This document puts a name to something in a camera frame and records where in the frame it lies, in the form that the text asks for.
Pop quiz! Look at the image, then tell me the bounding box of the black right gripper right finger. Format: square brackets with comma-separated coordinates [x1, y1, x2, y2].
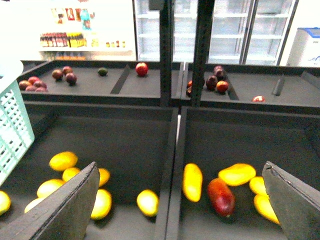
[262, 161, 320, 240]

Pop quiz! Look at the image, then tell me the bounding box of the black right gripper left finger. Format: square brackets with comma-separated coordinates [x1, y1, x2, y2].
[0, 162, 100, 240]

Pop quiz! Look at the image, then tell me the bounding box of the red mango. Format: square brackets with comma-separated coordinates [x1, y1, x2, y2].
[207, 178, 236, 218]

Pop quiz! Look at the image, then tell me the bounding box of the light blue plastic basket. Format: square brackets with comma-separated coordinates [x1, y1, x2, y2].
[0, 58, 35, 184]

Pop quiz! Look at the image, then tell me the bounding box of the yellow mango top left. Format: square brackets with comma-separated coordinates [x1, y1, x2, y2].
[49, 151, 78, 172]

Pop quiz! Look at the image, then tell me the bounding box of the yellow mango upper right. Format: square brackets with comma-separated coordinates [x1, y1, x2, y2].
[218, 163, 257, 187]

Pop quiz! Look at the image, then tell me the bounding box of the yellow mango centre bottom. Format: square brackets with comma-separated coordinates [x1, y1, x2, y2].
[136, 189, 159, 217]

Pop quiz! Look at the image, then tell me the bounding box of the yellow mango long left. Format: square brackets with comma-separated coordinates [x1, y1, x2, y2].
[182, 163, 203, 203]

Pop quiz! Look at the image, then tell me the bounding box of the dark avocado on shelf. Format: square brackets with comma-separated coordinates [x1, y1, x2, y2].
[98, 67, 108, 77]

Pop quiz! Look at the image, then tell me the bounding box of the white chest freezer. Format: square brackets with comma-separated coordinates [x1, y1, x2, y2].
[286, 27, 320, 67]

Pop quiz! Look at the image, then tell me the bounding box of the red apple on shelf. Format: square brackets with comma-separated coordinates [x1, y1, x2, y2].
[135, 62, 149, 77]

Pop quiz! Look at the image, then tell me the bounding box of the glass door refrigerator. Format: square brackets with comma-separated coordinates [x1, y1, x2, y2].
[133, 0, 298, 66]

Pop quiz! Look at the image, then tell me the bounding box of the white shelf with bottles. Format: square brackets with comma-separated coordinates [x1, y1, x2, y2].
[38, 5, 136, 60]

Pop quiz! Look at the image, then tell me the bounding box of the black upright post right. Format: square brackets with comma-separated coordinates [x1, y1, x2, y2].
[191, 0, 215, 107]

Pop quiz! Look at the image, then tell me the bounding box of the black upright post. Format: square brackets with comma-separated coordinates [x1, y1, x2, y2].
[191, 0, 215, 107]
[159, 0, 174, 107]

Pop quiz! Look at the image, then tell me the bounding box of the black upright post left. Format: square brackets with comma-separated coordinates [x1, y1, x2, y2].
[159, 0, 174, 107]

